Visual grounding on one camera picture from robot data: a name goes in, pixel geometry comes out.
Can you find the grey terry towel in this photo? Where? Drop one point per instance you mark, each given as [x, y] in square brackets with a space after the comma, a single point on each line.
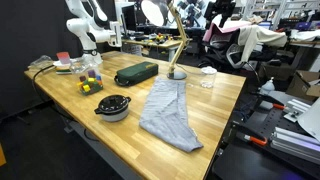
[166, 110]

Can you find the idle white robot arm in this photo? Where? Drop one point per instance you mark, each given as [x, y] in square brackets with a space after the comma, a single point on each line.
[83, 30]

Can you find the dark green zip case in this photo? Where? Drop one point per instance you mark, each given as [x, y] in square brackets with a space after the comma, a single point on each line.
[136, 73]

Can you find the wooden side desk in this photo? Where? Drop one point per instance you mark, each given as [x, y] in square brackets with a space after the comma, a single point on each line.
[166, 44]

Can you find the white pot with black lid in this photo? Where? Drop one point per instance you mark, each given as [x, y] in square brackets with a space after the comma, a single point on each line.
[113, 106]

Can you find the clear plastic jar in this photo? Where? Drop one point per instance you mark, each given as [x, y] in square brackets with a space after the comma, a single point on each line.
[208, 78]

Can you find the yellow red button box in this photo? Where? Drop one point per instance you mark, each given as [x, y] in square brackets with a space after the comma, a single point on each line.
[160, 37]

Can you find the colourful toy blocks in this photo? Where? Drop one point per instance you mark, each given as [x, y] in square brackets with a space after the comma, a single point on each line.
[90, 85]

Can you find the black office chair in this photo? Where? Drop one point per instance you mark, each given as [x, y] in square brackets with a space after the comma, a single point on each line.
[220, 43]

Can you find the computer monitor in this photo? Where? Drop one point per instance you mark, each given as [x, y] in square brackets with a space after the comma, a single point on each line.
[128, 18]

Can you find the clear plastic container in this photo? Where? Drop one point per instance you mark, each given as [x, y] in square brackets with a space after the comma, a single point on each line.
[79, 66]

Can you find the white plate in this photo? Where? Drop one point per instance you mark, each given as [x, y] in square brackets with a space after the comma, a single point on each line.
[74, 63]

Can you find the pink cloth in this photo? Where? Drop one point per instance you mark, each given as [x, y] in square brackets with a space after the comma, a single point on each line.
[230, 27]

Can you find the stack of coloured pads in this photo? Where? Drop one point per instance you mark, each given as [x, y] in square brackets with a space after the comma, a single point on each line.
[63, 71]

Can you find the red pink cup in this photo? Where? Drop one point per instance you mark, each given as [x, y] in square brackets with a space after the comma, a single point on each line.
[63, 57]

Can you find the white spray bottle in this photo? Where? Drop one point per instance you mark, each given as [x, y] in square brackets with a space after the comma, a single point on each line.
[267, 88]

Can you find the black breadboard table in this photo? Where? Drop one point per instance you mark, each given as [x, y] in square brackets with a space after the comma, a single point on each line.
[240, 163]

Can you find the beige jacket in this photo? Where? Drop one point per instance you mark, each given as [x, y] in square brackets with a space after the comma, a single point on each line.
[256, 36]

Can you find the clear plastic bag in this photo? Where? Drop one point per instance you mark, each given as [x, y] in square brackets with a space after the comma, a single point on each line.
[41, 61]

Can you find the short aluminium extrusion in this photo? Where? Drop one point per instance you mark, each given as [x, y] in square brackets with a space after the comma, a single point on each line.
[296, 107]

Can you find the brown cardboard box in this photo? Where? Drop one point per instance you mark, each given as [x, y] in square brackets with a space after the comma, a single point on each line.
[301, 85]

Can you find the long aluminium extrusion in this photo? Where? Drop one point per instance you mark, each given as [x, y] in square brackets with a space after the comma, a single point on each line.
[293, 148]
[296, 135]

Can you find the black fabric partition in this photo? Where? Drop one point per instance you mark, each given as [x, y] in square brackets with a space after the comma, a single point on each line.
[26, 33]

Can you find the metal shelving rack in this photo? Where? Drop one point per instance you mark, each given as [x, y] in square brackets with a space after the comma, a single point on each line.
[283, 6]

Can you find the white curved sheet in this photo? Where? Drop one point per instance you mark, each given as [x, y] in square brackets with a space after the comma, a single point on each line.
[311, 123]

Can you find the grey table frame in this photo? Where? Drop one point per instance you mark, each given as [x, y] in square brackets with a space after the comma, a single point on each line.
[100, 150]

